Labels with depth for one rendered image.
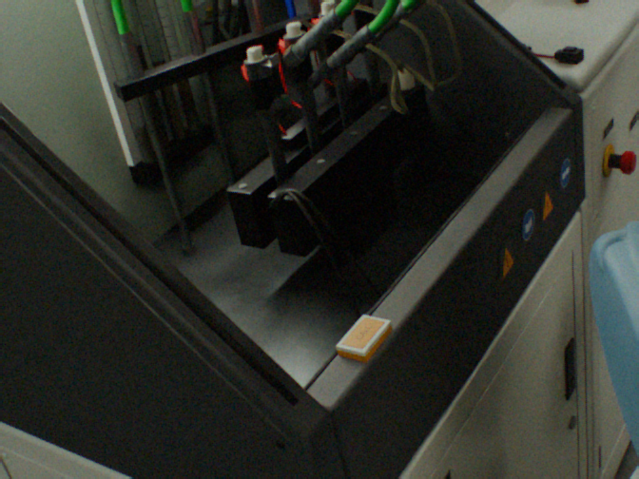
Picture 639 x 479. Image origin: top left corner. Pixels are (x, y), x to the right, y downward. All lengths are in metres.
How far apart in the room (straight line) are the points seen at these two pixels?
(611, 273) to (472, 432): 0.73
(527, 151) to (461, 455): 0.38
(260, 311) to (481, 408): 0.30
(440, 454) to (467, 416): 0.07
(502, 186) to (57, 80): 0.57
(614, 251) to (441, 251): 0.59
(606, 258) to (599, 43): 1.02
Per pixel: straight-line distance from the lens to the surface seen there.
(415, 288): 0.87
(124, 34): 1.14
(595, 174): 1.35
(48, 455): 1.10
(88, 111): 1.21
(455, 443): 1.01
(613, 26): 1.41
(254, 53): 1.01
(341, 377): 0.78
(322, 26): 0.93
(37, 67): 1.16
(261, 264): 1.19
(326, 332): 1.04
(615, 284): 0.34
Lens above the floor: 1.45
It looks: 30 degrees down
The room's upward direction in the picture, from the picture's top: 12 degrees counter-clockwise
